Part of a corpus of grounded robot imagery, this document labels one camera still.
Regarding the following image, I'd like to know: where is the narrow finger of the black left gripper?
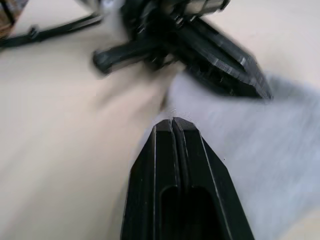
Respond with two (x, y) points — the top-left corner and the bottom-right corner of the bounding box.
(92, 40), (165, 75)

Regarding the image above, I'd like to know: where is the broad finger of the black left gripper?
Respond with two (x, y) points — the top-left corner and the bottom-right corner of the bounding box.
(174, 16), (274, 101)

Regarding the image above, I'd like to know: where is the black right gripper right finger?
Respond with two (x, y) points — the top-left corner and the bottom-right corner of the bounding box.
(172, 116), (256, 240)

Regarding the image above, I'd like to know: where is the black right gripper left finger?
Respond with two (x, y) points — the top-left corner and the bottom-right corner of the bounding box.
(120, 119), (186, 240)

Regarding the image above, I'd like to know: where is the grey cloth garment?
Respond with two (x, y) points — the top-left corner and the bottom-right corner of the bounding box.
(156, 71), (320, 240)

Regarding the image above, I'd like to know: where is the black bar with clamp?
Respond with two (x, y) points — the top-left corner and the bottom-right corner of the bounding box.
(0, 13), (104, 49)

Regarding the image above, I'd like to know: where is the brown patterned object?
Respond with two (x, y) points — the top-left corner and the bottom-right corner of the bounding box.
(0, 0), (25, 40)

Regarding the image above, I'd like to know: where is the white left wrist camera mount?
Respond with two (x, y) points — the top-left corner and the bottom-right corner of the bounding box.
(184, 0), (231, 16)

